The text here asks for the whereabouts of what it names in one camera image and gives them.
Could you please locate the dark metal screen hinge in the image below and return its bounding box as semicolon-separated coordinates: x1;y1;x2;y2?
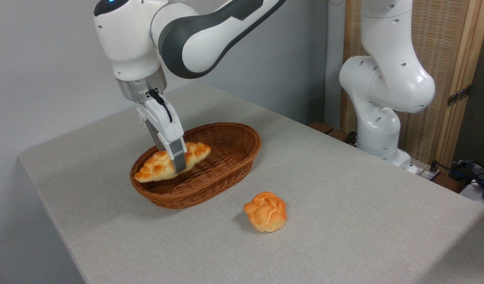
447;85;472;108

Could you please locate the long braided bread loaf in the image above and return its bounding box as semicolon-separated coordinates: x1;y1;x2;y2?
134;142;211;183

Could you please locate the brown oval wicker basket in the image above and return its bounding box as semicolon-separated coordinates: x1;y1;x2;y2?
130;122;262;209

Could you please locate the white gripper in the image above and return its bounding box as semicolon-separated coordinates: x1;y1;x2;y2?
136;95;187;174

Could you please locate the grey fabric tablecloth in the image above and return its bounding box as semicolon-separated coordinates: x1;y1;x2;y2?
18;84;484;284

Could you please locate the black and blue cable bundle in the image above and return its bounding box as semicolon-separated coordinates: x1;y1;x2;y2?
430;158;484;204

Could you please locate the round knotted bread bun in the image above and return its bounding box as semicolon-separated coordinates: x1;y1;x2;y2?
243;192;287;233

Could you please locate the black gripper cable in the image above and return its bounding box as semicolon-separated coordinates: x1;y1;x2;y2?
148;90;174;123

